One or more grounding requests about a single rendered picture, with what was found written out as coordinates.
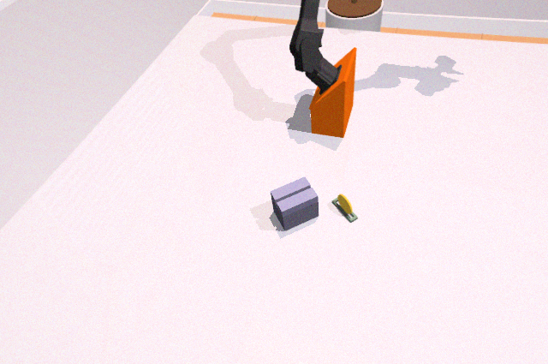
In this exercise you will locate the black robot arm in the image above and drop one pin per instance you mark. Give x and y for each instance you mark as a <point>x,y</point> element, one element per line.
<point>304,46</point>

